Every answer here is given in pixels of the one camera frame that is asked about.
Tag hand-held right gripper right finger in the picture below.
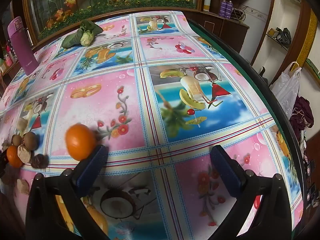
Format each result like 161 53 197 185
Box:
207 144 293 240

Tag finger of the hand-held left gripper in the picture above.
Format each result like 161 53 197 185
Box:
0 151 7 178

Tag printed pink tablecloth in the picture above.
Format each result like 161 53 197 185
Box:
0 10 304 240

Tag pale cube food piece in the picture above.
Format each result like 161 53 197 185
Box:
15 118 28 132

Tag coiled cable bundle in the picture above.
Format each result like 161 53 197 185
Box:
231 7 247 22

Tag dark red dates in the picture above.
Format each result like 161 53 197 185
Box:
30 154 49 168

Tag white plastic bag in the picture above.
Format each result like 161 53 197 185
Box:
270 61 302 120

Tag green leafy vegetable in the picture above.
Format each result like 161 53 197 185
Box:
62 20 104 49

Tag orange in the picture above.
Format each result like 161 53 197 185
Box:
6 145 24 168
65 123 97 162

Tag tan round food piece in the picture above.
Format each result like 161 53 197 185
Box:
17 144 32 164

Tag purple thermos bottle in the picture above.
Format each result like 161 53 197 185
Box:
7 16 39 75

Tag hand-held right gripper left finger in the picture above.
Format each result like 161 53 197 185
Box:
25 144 110 240

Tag dark red cloth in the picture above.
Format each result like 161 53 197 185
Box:
290 96 314 138

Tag small beige food piece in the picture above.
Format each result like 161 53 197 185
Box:
16 179 30 195

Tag wooden cabinet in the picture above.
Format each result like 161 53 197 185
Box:
200 0 250 53

